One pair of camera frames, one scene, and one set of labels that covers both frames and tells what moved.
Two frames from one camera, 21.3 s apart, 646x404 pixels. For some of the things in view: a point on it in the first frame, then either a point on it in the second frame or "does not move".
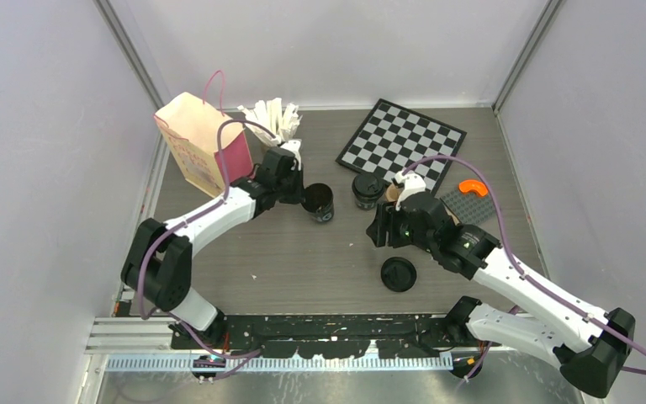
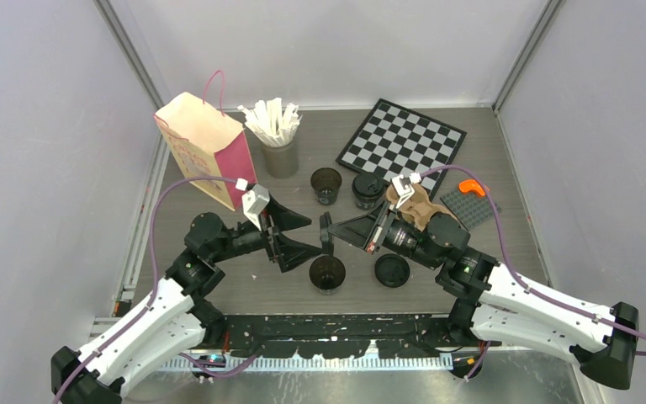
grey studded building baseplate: [470, 208] does not move
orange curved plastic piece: [472, 184] does not move
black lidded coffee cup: [367, 189] does not move
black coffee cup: [319, 200] -> [326, 183]
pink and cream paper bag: [191, 125] does not move
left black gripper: [299, 196] -> [288, 252]
